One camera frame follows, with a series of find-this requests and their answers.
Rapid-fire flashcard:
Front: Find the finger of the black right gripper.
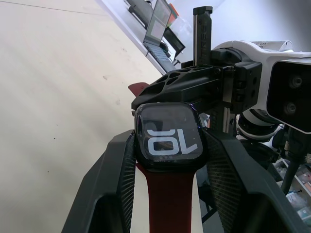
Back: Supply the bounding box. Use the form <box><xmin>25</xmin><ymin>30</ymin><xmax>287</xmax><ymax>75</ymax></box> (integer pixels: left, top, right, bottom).
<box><xmin>131</xmin><ymin>67</ymin><xmax>222</xmax><ymax>110</ymax></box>

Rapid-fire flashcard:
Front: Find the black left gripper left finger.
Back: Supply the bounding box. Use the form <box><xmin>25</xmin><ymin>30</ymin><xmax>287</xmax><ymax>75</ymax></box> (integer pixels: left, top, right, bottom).
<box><xmin>60</xmin><ymin>129</ymin><xmax>137</xmax><ymax>233</ymax></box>

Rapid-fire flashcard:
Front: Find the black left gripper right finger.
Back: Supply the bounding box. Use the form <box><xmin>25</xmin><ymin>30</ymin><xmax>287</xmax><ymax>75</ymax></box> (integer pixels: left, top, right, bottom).
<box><xmin>202</xmin><ymin>132</ymin><xmax>311</xmax><ymax>233</ymax></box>

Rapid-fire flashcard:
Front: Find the dark red watch strap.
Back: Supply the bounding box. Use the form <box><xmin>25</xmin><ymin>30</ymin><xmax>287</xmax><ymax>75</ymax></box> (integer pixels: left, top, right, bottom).
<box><xmin>136</xmin><ymin>162</ymin><xmax>198</xmax><ymax>233</ymax></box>
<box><xmin>128</xmin><ymin>82</ymin><xmax>149</xmax><ymax>117</ymax></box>

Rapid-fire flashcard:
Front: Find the black square smartwatch body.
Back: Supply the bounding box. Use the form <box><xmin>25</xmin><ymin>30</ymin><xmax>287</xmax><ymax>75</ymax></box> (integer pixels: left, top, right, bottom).
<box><xmin>133</xmin><ymin>102</ymin><xmax>207</xmax><ymax>173</ymax></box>

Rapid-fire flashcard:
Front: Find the black flat monitor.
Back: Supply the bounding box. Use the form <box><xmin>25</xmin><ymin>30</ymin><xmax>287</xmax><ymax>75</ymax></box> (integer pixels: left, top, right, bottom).
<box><xmin>164</xmin><ymin>26</ymin><xmax>187</xmax><ymax>64</ymax></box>

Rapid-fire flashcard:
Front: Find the open grey laptop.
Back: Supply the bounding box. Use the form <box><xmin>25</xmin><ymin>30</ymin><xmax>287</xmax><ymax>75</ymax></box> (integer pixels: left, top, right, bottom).
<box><xmin>142</xmin><ymin>0</ymin><xmax>171</xmax><ymax>64</ymax></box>

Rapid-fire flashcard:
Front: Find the white desk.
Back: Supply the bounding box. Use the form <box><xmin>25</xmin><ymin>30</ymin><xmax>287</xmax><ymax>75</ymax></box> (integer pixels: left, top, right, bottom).
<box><xmin>101</xmin><ymin>0</ymin><xmax>195</xmax><ymax>76</ymax></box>

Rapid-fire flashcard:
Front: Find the orange and green box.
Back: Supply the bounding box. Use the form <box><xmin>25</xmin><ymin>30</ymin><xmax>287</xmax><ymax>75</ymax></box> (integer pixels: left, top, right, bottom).
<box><xmin>167</xmin><ymin>3</ymin><xmax>177</xmax><ymax>24</ymax></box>

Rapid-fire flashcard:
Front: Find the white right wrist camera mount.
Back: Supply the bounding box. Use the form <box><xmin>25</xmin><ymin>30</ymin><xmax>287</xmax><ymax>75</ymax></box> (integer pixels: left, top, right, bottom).
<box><xmin>210</xmin><ymin>40</ymin><xmax>311</xmax><ymax>134</ymax></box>

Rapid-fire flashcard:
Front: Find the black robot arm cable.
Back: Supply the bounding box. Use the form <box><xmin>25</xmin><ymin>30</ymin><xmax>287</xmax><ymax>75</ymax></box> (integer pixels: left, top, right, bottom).
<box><xmin>280</xmin><ymin>125</ymin><xmax>311</xmax><ymax>195</ymax></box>

